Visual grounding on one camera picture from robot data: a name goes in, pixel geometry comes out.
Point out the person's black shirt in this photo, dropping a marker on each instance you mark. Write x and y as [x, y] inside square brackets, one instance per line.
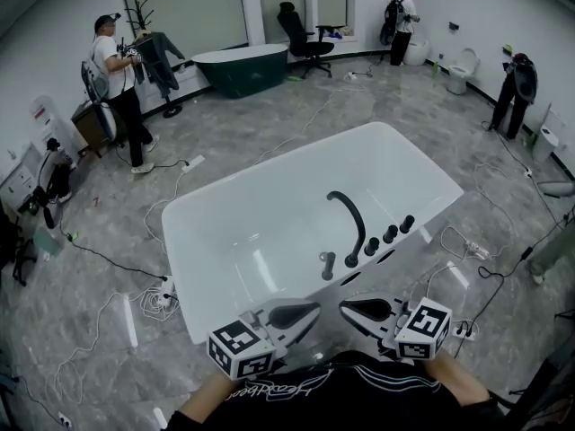
[341, 398]

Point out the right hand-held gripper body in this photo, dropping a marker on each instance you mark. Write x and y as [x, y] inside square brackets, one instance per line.
[424, 326]

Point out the white water dispenser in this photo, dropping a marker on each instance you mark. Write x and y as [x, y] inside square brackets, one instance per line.
[49, 124]

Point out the black faucet knob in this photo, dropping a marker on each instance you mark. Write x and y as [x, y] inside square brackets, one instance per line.
[407, 224]
[390, 234]
[371, 246]

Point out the round white toilet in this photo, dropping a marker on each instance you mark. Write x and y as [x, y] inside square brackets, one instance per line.
[418, 52]

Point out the black curved faucet spout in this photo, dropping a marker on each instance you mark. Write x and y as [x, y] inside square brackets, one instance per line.
[351, 260]

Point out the white power strip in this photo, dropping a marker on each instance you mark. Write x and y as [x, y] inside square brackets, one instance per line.
[65, 419]
[528, 172]
[194, 162]
[164, 292]
[465, 330]
[476, 250]
[351, 76]

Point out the white drawer cabinet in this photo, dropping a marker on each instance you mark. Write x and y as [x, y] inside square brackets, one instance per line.
[18, 178]

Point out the person's right forearm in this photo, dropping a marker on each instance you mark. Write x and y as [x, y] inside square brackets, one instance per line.
[462, 375]

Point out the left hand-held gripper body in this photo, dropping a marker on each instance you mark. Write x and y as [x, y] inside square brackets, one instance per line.
[240, 353]

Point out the white toilet with raised lid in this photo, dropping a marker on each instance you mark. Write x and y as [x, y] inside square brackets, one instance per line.
[460, 76]

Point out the black tripod stand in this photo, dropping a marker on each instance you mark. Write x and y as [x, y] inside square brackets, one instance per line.
[548, 398]

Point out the dark green bathtub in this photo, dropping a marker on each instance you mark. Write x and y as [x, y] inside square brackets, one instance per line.
[242, 72]

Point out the black office chair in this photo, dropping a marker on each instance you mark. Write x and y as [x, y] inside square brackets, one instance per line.
[298, 34]

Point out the white grey backpack rig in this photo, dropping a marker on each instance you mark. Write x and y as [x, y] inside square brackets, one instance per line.
[96, 97]

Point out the white bathtub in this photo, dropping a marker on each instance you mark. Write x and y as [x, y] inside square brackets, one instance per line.
[269, 240]

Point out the person's left forearm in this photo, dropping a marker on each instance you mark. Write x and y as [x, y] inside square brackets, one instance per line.
[202, 402]

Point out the green bottle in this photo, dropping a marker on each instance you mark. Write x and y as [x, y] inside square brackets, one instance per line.
[436, 69]

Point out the grey hanging garment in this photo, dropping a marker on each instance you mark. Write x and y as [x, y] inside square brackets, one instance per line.
[161, 61]

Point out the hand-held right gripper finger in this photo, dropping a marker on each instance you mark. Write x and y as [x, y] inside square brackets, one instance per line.
[373, 296]
[373, 326]

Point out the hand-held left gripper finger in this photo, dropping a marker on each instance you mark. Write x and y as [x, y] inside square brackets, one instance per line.
[296, 302]
[301, 326]

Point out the black coat rack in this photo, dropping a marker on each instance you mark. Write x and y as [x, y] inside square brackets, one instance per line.
[172, 111]

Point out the pale green container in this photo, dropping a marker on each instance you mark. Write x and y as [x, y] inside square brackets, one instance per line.
[47, 240]

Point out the green cloth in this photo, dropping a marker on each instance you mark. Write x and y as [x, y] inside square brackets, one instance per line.
[296, 79]

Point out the black mesh chair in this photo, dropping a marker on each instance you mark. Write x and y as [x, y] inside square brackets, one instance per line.
[15, 249]

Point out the brown wooden cabinet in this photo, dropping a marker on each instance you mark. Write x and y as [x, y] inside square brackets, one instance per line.
[92, 128]

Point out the black wall holder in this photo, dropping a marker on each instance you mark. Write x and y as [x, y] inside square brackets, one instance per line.
[453, 25]

